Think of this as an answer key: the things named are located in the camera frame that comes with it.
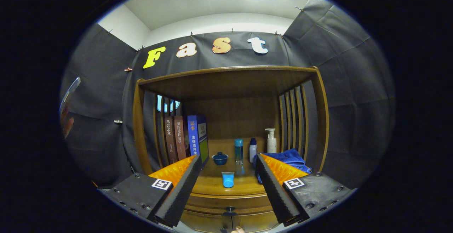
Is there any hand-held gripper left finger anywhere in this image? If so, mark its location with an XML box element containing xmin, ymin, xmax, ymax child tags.
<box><xmin>105</xmin><ymin>154</ymin><xmax>203</xmax><ymax>228</ymax></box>

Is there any wooden drawer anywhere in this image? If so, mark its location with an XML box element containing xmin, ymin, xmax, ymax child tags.
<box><xmin>185</xmin><ymin>193</ymin><xmax>276</xmax><ymax>216</ymax></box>

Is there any white pump bottle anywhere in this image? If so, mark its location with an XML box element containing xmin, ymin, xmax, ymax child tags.
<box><xmin>265</xmin><ymin>128</ymin><xmax>277</xmax><ymax>154</ymax></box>

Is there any wooden countertop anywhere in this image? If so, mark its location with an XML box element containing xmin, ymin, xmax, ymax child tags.
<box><xmin>191</xmin><ymin>139</ymin><xmax>283</xmax><ymax>196</ymax></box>

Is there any blue book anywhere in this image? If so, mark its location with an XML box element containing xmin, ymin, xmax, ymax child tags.
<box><xmin>187</xmin><ymin>115</ymin><xmax>210</xmax><ymax>166</ymax></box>

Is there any clear bottle with teal cap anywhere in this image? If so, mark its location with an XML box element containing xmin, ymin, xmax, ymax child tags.
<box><xmin>234</xmin><ymin>138</ymin><xmax>244</xmax><ymax>165</ymax></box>

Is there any blue cosmetic tube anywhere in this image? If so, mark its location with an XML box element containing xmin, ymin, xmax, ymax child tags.
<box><xmin>222</xmin><ymin>171</ymin><xmax>235</xmax><ymax>188</ymax></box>

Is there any blue folded towel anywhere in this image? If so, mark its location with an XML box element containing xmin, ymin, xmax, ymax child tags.
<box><xmin>253</xmin><ymin>149</ymin><xmax>313</xmax><ymax>184</ymax></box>

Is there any smartphone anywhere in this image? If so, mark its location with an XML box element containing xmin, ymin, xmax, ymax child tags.
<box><xmin>59</xmin><ymin>76</ymin><xmax>81</xmax><ymax>113</ymax></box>

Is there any blue lidded teacup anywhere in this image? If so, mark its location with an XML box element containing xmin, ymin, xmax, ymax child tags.
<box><xmin>212</xmin><ymin>152</ymin><xmax>229</xmax><ymax>166</ymax></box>

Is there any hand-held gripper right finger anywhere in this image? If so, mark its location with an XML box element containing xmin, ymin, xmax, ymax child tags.
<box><xmin>254</xmin><ymin>153</ymin><xmax>355</xmax><ymax>226</ymax></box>

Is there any dark brown book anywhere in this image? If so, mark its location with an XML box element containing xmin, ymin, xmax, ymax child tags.
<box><xmin>164</xmin><ymin>116</ymin><xmax>178</xmax><ymax>164</ymax></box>

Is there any wooden cabinet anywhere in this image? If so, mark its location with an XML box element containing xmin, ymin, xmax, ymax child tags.
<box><xmin>133</xmin><ymin>66</ymin><xmax>330</xmax><ymax>233</ymax></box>

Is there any reddish brown book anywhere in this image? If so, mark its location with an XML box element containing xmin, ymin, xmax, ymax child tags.
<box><xmin>173</xmin><ymin>115</ymin><xmax>190</xmax><ymax>161</ymax></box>

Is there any white bottle with blue cap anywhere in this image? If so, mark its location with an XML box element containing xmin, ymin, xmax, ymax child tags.
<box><xmin>249</xmin><ymin>138</ymin><xmax>258</xmax><ymax>163</ymax></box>

